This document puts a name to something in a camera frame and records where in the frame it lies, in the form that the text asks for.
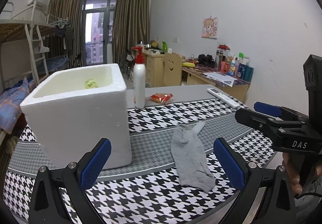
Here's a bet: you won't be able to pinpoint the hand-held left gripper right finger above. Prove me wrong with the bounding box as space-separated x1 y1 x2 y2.
213 138 297 224

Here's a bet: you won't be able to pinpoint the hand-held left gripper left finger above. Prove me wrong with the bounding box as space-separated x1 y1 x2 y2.
29 138 112 224

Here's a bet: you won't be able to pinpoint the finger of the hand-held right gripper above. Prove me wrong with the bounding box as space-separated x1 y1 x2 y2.
254 101 306 123
235 108 302 139

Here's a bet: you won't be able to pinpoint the grey sock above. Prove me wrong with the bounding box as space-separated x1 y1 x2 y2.
171 121 216 193

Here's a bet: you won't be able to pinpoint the white foam box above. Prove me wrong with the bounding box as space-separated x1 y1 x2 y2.
20 63 133 170

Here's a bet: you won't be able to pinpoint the person's right hand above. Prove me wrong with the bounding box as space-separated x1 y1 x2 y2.
281 152 303 194

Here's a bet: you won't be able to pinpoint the white remote control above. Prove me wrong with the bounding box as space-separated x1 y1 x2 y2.
207 88 241 108

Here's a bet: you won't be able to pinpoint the printed paper sheets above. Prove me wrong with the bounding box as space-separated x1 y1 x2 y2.
202 71 238 86

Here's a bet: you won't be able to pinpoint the row of toiletry bottles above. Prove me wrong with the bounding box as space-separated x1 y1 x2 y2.
215 44 254 81

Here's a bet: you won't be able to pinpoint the wooden desk patterned cover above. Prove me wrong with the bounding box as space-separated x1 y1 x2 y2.
181 62 251 104

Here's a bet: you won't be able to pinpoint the houndstooth tablecloth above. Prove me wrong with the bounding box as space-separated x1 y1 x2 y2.
4 100 280 224

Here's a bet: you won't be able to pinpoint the black bag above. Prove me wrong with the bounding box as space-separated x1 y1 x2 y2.
197 54 215 66

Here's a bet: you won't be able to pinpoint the white pump bottle red cap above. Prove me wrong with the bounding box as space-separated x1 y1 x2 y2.
132 46 146 109

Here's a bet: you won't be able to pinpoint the red snack packet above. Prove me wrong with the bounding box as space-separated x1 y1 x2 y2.
150 92 174 104

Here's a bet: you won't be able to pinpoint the wooden chair smiley cutout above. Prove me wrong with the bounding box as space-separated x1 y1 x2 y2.
163 52 183 86

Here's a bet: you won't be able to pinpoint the blue plaid quilt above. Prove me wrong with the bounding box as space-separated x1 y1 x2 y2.
0 77 36 134

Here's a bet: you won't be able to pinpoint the blue checked mattress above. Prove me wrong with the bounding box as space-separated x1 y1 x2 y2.
45 55 69 74

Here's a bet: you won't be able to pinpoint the white bed ladder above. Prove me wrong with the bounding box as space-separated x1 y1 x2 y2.
25 24 49 86

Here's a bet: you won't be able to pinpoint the glass balcony door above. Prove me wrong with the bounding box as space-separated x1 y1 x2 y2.
83 0 119 66

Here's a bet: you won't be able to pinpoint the hanging dark clothes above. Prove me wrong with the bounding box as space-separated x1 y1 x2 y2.
55 25 73 39

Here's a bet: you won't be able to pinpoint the brown curtain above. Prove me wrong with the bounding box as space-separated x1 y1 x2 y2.
48 0 85 69
112 0 151 69

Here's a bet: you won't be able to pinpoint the white metal bunk bed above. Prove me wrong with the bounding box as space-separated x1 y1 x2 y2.
10 0 74 76
0 20 48 136

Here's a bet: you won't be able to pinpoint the white air conditioner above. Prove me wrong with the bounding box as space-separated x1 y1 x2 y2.
27 0 49 9

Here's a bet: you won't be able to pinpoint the cartoon wall poster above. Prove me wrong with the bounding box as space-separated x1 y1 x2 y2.
201 16 219 38

